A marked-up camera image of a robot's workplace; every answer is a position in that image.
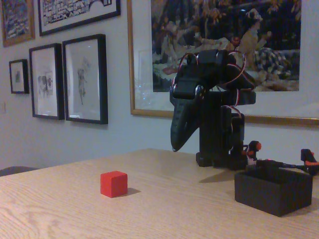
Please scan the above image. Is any red cube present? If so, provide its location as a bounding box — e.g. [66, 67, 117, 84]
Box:
[100, 170, 129, 199]

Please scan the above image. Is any black box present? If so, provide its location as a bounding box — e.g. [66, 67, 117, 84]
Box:
[234, 166, 314, 217]

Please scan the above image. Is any large gold framed painting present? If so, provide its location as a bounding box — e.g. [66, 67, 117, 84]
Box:
[126, 0, 319, 128]

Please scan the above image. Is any black framed figure drawing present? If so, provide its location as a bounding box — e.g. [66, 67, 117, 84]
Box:
[62, 33, 109, 125]

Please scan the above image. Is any black framed town print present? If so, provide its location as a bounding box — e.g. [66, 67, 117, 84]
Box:
[37, 0, 122, 37]

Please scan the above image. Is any black framed sketch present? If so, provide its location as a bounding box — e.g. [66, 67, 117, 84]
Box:
[28, 43, 66, 121]

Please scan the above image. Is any small black framed picture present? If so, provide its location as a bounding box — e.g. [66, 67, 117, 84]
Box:
[8, 59, 30, 95]

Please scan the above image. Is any dark chair back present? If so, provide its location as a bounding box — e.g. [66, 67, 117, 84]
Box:
[0, 166, 39, 177]

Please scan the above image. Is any wood framed colourful picture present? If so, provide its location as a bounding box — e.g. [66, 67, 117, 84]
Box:
[0, 0, 36, 48]

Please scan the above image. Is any red and white arm wire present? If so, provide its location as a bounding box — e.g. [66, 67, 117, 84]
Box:
[171, 50, 255, 119]

